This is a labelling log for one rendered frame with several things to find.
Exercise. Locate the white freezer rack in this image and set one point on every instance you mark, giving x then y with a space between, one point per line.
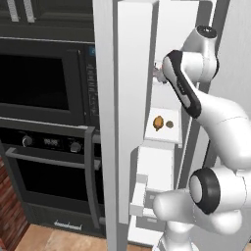
163 134

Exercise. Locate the silver oven knob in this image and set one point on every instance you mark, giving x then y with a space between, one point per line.
75 147
27 140

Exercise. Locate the small grey-brown garlic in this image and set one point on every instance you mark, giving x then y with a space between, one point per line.
169 124

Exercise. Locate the black microwave oven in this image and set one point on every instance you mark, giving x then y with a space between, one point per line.
36 81

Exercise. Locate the brown chicken drumstick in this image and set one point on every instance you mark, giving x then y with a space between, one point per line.
158 123

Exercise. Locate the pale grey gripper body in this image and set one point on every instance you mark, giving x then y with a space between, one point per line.
159 74

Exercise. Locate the black built-in oven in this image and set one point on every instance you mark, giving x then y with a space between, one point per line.
49 183

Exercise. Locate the white freezer door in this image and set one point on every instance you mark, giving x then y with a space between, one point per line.
130 81

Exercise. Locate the dark cupboard run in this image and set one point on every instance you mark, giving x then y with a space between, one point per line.
55 16

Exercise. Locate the white fridge freezer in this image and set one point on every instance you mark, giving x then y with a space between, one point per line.
235 49

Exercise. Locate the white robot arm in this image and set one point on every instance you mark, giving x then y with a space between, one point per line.
225 130

